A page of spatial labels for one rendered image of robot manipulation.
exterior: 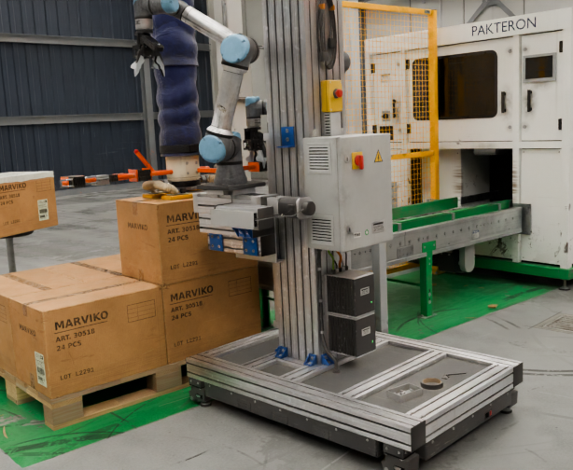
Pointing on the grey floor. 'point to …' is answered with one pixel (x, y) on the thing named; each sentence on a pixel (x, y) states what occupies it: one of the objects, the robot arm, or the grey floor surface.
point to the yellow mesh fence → (409, 93)
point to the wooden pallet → (161, 384)
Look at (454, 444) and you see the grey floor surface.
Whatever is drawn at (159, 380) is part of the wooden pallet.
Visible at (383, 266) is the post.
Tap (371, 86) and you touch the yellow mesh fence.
